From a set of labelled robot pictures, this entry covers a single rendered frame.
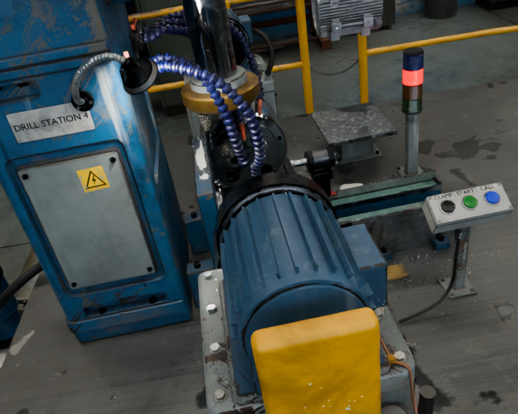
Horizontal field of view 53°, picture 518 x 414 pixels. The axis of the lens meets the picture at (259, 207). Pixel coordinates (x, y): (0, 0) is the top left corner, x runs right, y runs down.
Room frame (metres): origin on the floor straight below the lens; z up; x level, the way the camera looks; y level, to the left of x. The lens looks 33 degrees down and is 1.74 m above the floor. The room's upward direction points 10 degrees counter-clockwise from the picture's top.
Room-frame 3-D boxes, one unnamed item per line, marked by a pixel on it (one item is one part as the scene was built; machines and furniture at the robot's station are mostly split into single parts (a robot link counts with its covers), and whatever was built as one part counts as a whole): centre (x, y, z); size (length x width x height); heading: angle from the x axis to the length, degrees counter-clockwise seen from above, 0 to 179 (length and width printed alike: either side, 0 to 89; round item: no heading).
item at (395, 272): (1.00, -0.25, 0.80); 0.21 x 0.05 x 0.01; 95
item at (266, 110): (1.48, 0.02, 1.04); 0.41 x 0.25 x 0.25; 3
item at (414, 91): (1.47, -0.52, 1.10); 0.06 x 0.06 x 0.04
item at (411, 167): (1.47, -0.52, 1.01); 0.08 x 0.08 x 0.42; 3
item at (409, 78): (1.47, -0.52, 1.14); 0.06 x 0.06 x 0.04
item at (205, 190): (1.14, 0.16, 0.97); 0.30 x 0.11 x 0.34; 3
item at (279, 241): (0.51, -0.06, 1.16); 0.33 x 0.26 x 0.42; 3
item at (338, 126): (1.70, -0.38, 0.86); 0.27 x 0.24 x 0.12; 3
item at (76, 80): (0.90, 0.22, 1.46); 0.18 x 0.11 x 0.13; 93
